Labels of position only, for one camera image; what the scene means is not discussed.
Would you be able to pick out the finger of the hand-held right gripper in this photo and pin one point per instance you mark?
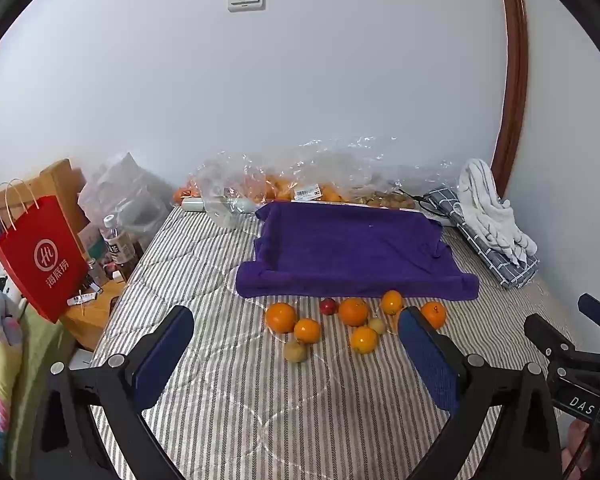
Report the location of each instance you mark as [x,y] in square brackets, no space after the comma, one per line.
[542,332]
[592,305]

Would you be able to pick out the orange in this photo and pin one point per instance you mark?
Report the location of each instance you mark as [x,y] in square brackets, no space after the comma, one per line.
[281,317]
[364,339]
[434,314]
[307,330]
[392,302]
[353,311]
[182,194]

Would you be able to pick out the wooden bedside table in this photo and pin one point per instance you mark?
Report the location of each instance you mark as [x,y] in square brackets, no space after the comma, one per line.
[87,317]

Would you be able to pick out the white striped towel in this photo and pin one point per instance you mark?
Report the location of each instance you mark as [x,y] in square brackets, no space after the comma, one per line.
[485,200]

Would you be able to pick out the plastic drink bottle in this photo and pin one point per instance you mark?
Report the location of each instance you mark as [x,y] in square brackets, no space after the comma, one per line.
[117,250]

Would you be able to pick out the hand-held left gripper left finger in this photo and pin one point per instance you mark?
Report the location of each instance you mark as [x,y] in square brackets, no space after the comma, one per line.
[162,355]

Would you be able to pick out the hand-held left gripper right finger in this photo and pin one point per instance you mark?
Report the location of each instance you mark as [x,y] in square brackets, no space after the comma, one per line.
[427,355]

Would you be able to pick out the red paper bag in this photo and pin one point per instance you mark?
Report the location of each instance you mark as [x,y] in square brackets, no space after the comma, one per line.
[40,260]

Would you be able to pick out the grey checked cloth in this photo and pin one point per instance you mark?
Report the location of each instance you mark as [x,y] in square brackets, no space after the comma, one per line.
[500,265]

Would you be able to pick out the brown wooden door frame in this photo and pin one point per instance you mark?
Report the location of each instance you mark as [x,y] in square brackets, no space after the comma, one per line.
[512,60]

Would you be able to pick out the teal and white box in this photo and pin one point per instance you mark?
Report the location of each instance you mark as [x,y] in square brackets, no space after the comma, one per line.
[97,249]

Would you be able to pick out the purple towel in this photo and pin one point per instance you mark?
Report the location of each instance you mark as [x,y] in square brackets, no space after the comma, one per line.
[350,250]

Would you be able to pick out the person's right hand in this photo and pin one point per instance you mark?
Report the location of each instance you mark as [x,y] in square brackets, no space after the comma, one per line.
[577,447]

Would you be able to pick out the green-brown kiwi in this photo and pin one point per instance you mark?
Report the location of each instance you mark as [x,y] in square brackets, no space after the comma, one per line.
[296,351]
[377,325]

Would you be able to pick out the clear plastic bag of walnuts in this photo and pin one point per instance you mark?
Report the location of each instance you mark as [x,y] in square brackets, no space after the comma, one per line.
[380,180]

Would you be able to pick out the white patterned box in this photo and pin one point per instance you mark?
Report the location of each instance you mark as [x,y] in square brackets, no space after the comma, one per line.
[0,275]

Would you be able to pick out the red plum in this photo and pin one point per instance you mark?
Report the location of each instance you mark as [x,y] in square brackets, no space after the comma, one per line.
[328,306]

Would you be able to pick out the clear plastic bag of oranges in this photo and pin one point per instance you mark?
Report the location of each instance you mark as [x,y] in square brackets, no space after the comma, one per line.
[280,185]

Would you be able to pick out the grey translucent plastic bag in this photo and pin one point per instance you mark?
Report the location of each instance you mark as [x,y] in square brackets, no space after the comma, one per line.
[125,195]

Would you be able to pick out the green blanket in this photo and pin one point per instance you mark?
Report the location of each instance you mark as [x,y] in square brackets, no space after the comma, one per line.
[35,360]

